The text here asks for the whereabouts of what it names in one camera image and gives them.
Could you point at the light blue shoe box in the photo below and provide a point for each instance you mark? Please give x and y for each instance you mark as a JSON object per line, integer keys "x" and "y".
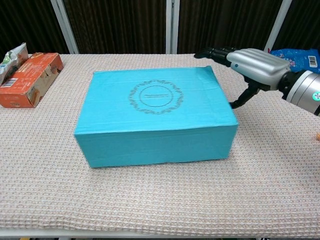
{"x": 155, "y": 140}

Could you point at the white slanted frame post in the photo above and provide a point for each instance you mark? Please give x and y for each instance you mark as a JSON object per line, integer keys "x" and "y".
{"x": 65, "y": 27}
{"x": 277, "y": 25}

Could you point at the orange cardboard carton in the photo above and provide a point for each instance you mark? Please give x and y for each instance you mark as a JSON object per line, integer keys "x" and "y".
{"x": 30, "y": 80}

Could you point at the crumpled green white snack bag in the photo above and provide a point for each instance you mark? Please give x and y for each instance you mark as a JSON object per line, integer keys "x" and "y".
{"x": 11, "y": 60}

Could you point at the beige waffle table cloth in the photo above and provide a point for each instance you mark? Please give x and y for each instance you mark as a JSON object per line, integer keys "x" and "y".
{"x": 160, "y": 195}

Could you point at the white upright frame post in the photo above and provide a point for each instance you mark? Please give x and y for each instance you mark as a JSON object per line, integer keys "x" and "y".
{"x": 172, "y": 25}

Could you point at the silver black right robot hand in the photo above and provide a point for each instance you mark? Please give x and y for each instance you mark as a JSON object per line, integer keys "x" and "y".
{"x": 257, "y": 66}

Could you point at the small orange object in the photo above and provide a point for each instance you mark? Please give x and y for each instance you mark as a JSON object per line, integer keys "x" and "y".
{"x": 318, "y": 137}

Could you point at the blue plastic snack bag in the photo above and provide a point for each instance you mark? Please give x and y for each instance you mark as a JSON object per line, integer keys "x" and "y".
{"x": 302, "y": 57}

